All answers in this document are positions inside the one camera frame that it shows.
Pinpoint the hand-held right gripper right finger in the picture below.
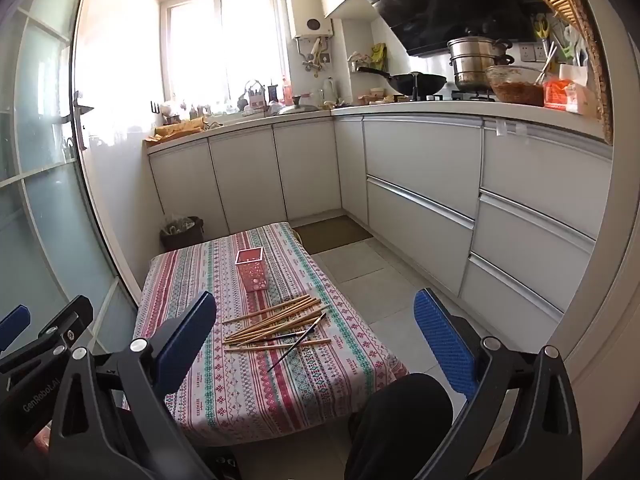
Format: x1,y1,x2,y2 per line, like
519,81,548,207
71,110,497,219
414,287,583,480

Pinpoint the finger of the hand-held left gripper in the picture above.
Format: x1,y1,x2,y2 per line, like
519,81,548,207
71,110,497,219
0,295,95,375
0,304,32,353

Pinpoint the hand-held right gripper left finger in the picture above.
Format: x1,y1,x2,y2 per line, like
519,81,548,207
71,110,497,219
49,291,217,480

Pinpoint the pile of wooden chopsticks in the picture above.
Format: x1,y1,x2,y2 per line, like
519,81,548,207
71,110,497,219
221,295,333,352

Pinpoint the pink perforated basket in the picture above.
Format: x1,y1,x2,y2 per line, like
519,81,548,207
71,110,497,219
235,246,273,295

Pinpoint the thin black brush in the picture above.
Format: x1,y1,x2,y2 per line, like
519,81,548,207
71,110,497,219
266,312,327,373
277,320,323,346

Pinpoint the striped patterned tablecloth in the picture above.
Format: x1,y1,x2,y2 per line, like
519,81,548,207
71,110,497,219
132,221,410,448

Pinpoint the person's black trouser leg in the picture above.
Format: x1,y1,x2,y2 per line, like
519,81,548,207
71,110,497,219
344,372,456,480

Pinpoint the dark trash bin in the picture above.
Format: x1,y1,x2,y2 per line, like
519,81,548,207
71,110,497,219
160,216,205,252

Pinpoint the white cabinet with drawers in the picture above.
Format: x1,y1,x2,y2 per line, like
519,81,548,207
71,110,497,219
362,112,615,323

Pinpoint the frosted glass door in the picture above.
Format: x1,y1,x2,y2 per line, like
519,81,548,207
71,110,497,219
0,0,133,361

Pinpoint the brown floor mat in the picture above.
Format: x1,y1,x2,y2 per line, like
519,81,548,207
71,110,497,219
292,215,373,256

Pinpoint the white cabinet with doors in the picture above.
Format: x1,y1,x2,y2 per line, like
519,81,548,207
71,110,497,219
147,116,368,235

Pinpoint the gas stove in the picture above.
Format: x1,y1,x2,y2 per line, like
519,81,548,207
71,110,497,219
390,89,497,104

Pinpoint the metal pot lid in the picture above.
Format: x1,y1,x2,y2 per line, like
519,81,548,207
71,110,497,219
277,95,321,113

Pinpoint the black wok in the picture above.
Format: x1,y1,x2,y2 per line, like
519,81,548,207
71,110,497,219
356,66,447,98

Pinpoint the glass bowl with food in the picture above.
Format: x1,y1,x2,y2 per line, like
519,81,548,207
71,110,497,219
485,64,553,107

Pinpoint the orange food packet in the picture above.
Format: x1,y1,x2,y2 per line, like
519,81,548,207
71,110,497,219
543,77,598,116

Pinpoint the steel steamer pot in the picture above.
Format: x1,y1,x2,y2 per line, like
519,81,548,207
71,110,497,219
446,36,516,93

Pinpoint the kitchen window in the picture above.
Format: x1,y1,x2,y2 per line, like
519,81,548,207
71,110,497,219
162,0,288,106

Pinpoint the black range hood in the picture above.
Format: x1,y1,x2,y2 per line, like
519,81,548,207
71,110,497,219
352,0,546,57

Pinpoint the white water heater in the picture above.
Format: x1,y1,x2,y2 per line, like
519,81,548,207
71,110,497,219
286,0,333,41

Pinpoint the woven wicker tray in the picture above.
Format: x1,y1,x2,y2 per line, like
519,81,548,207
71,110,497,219
520,0,615,146

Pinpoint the metal door handle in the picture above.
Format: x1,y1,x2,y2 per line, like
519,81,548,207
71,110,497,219
71,91,95,151

